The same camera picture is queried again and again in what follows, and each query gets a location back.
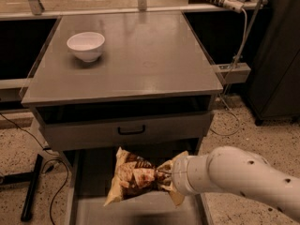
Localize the brown sea salt chip bag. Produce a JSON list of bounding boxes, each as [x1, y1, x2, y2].
[[104, 147, 188, 206]]

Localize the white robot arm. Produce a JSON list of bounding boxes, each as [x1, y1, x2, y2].
[[172, 146, 300, 222]]

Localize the grey drawer cabinet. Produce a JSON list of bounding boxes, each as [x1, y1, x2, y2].
[[20, 10, 224, 161]]

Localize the grey top drawer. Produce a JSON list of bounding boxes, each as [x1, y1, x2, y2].
[[41, 112, 213, 151]]

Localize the open grey middle drawer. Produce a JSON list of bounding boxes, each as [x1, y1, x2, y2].
[[65, 145, 213, 225]]

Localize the white ceramic bowl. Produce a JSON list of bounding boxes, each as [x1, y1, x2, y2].
[[67, 32, 105, 63]]

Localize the dark cabinet at right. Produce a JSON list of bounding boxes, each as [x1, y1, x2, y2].
[[245, 0, 300, 126]]

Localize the black metal floor stand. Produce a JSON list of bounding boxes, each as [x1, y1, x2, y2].
[[0, 154, 43, 222]]

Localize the black drawer handle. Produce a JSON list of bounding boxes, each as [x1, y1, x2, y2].
[[117, 125, 146, 136]]

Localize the grey metal side bracket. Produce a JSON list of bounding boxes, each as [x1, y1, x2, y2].
[[212, 63, 251, 85]]

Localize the black floor cable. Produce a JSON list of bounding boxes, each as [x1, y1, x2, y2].
[[0, 112, 71, 225]]

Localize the white cable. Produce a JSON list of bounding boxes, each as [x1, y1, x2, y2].
[[209, 8, 249, 138]]

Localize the metal frame rail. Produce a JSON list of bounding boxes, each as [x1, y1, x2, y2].
[[0, 0, 270, 21]]

